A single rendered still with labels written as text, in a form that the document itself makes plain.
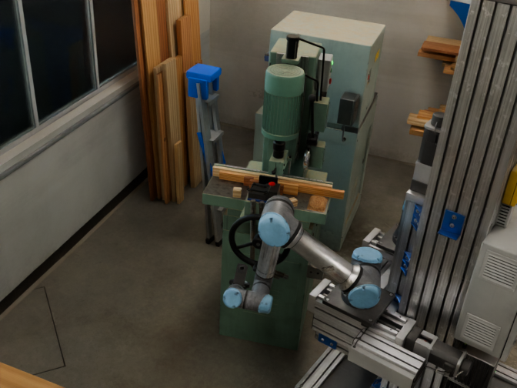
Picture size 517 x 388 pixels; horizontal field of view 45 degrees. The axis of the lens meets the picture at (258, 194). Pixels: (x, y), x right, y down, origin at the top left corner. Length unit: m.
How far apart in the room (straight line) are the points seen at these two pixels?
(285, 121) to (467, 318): 1.13
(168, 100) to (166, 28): 0.53
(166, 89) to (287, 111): 1.56
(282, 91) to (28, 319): 1.94
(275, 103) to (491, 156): 1.00
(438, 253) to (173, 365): 1.57
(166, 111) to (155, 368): 1.75
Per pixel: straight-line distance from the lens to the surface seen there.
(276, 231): 2.19
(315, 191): 3.03
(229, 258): 3.17
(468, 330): 2.57
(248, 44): 5.38
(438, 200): 2.38
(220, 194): 2.99
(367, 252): 2.46
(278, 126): 2.82
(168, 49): 4.50
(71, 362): 3.47
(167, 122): 4.30
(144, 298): 3.77
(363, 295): 2.33
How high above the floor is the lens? 2.49
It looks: 32 degrees down
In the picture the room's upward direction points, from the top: 4 degrees clockwise
